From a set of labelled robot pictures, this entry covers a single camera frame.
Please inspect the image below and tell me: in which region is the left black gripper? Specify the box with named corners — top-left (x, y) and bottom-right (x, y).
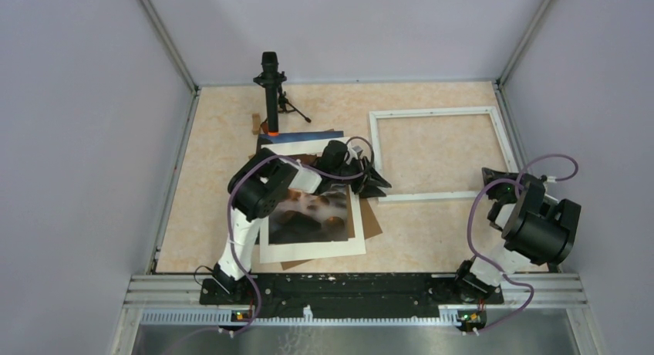
top-left (330, 156), bottom-right (391, 199)

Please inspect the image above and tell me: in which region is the white photo mat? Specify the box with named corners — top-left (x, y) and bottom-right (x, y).
top-left (257, 136), bottom-right (367, 265)

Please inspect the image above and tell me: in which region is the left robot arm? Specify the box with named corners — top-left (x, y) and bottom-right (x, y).
top-left (212, 138), bottom-right (392, 304)

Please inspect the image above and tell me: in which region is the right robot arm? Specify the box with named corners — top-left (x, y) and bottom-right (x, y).
top-left (452, 167), bottom-right (582, 303)

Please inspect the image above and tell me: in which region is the sunset seascape photo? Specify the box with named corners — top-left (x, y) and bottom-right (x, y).
top-left (255, 131), bottom-right (356, 247)

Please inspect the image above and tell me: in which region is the brown backing board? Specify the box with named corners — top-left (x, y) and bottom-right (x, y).
top-left (246, 153), bottom-right (383, 272)

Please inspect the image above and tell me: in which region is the small wooden block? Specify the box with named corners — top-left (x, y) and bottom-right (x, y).
top-left (251, 113), bottom-right (261, 135)

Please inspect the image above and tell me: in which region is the white picture frame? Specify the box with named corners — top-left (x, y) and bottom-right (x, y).
top-left (369, 106), bottom-right (519, 204)

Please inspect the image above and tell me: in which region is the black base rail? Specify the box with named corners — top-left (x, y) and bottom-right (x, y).
top-left (199, 272), bottom-right (504, 320)

